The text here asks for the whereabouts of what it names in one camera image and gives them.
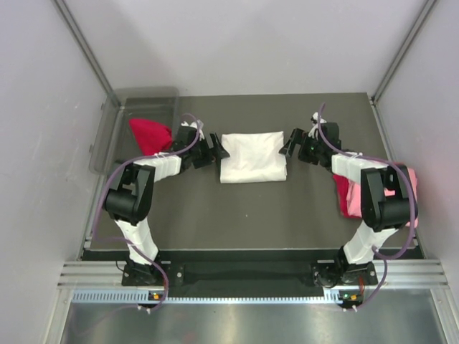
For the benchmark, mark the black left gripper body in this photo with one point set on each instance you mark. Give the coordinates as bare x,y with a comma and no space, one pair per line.
201,155

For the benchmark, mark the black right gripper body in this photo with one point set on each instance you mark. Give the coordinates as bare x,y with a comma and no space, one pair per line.
310,150

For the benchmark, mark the white and green t-shirt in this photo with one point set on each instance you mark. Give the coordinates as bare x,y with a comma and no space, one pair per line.
253,158

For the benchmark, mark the pink t-shirt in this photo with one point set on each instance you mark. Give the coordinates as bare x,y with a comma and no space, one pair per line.
385,200

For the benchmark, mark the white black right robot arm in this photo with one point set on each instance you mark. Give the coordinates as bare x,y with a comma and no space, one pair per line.
362,246

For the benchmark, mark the crimson red t-shirt in bin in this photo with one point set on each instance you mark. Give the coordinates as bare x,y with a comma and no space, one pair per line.
152,137

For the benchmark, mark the clear grey plastic bin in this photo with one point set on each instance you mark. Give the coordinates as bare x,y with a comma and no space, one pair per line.
115,140

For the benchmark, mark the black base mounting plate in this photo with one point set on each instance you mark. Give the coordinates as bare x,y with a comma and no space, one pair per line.
304,267

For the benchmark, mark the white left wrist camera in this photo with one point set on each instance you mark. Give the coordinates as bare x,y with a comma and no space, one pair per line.
195,125

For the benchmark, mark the right aluminium frame post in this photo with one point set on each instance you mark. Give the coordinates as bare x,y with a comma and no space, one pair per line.
415,28

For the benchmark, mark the aluminium frame post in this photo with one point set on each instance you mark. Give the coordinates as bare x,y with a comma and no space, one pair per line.
415,28
87,52

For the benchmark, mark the left aluminium frame post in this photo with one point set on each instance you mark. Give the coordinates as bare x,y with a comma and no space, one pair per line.
87,52

